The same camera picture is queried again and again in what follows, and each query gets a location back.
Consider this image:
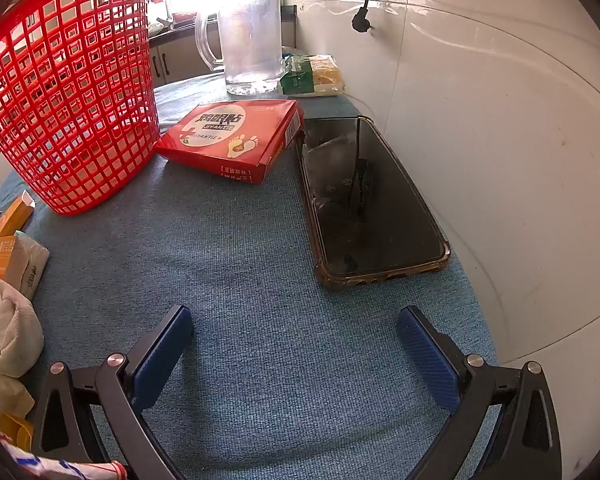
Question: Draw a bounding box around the small orange box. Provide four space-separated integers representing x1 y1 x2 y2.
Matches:
0 235 31 281

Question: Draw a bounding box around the orange and beige packet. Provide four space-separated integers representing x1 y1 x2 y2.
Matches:
5 230 51 301

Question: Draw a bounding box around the blue tablecloth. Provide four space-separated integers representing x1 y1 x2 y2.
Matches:
0 72 501 480

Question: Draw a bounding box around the green yellow food packet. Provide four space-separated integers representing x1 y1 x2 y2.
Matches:
278 54 345 97

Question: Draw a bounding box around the long orange box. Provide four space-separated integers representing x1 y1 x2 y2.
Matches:
0 190 37 241

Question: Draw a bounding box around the clear plastic pitcher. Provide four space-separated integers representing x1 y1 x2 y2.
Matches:
195 0 284 97

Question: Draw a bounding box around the black smartphone in clear case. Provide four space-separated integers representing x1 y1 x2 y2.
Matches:
294 116 452 292

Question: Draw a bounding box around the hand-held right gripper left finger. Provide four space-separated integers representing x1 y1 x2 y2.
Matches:
30 304 196 480

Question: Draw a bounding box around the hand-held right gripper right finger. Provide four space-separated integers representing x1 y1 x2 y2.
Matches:
396 305 563 480

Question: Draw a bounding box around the white printed wrapper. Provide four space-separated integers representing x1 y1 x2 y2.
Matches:
0 432 131 480

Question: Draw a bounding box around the yellow plastic piece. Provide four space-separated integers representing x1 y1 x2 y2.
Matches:
0 411 35 453

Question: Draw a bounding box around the rolled white towel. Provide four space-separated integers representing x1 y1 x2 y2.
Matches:
0 279 46 378

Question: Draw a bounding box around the red plastic mesh basket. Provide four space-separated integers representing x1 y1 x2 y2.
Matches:
0 0 163 217

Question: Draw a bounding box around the red flat box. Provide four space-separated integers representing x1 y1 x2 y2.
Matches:
152 99 305 184

